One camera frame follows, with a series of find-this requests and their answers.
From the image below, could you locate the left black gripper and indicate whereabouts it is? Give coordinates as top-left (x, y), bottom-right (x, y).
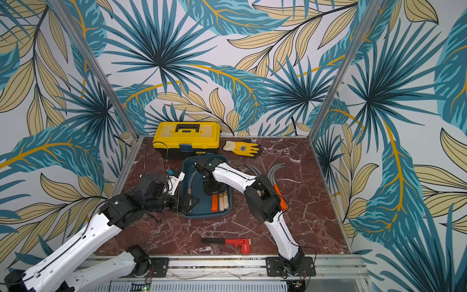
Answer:
top-left (145, 190), bottom-right (200, 214)

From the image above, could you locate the teal plastic tray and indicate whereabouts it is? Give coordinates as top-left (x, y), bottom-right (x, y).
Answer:
top-left (180, 155), bottom-right (233, 220)

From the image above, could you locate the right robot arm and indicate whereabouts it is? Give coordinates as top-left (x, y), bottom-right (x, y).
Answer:
top-left (195, 159), bottom-right (305, 276)

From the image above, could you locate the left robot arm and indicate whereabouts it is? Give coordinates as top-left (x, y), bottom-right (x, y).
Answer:
top-left (2, 171), bottom-right (187, 292)

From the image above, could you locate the yellow work glove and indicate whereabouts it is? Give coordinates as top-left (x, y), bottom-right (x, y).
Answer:
top-left (223, 141), bottom-right (260, 157)

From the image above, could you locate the yellow black toolbox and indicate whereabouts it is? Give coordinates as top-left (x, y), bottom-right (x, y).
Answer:
top-left (152, 122), bottom-right (221, 159)

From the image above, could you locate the red black pipe wrench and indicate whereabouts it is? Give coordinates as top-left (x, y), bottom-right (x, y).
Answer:
top-left (201, 238), bottom-right (251, 254)

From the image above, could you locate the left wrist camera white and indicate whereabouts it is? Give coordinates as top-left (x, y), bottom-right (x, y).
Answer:
top-left (168, 170), bottom-right (185, 196)

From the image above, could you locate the aluminium front rail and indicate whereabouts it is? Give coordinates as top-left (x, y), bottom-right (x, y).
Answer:
top-left (153, 254), bottom-right (370, 281)

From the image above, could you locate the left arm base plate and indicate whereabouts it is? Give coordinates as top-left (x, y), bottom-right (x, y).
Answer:
top-left (116, 257), bottom-right (170, 279)

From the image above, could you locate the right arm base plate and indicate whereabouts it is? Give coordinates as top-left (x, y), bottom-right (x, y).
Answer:
top-left (265, 257), bottom-right (316, 279)

